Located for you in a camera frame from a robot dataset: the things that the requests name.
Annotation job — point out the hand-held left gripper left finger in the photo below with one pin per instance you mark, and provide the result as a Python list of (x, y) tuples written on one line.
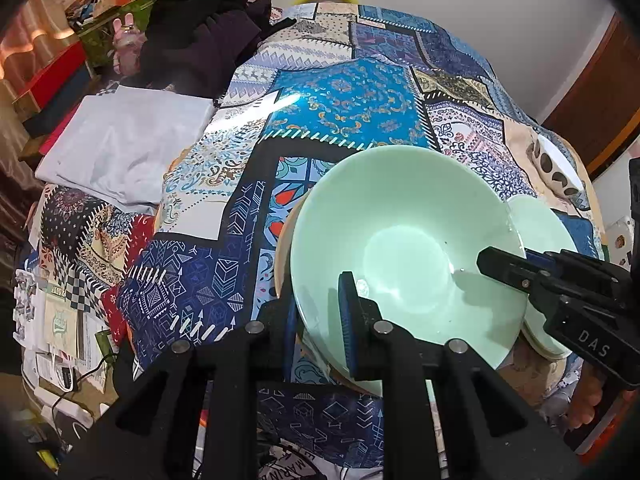
[(289, 340)]

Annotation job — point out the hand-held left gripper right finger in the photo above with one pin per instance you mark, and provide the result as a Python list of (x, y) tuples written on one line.
[(347, 320)]

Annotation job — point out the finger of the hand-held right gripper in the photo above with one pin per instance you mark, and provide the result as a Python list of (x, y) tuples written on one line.
[(505, 270)]

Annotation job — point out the green plate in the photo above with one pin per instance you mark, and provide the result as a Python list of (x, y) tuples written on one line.
[(545, 240)]

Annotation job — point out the wooden plate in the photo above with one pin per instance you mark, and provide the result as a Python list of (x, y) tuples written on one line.
[(281, 250)]

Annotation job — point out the green bowl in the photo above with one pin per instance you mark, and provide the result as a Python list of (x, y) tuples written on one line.
[(400, 240)]

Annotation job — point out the person's right hand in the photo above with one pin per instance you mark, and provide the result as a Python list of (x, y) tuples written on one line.
[(587, 395)]

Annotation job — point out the white device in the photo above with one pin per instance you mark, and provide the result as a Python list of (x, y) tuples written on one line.
[(619, 240)]

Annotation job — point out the white bowl with spotted outside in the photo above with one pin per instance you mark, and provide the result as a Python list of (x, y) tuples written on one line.
[(555, 170)]

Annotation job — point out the wooden door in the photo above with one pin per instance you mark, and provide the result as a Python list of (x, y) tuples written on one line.
[(600, 95)]

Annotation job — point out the patchwork printed blanket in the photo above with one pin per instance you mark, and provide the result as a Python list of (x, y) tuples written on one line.
[(350, 85)]

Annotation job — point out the white folded cloth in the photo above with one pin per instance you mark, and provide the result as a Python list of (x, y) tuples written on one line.
[(125, 145)]

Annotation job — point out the pile of black clothes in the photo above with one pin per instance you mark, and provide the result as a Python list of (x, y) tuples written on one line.
[(210, 35)]

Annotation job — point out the pink toy rabbit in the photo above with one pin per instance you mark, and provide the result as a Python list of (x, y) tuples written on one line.
[(125, 40)]

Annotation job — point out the red box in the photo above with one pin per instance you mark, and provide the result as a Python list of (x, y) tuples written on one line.
[(47, 77)]

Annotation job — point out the green box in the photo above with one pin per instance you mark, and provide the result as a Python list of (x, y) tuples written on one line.
[(115, 25)]

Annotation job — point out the pink curtain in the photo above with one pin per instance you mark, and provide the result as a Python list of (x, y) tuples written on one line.
[(25, 40)]

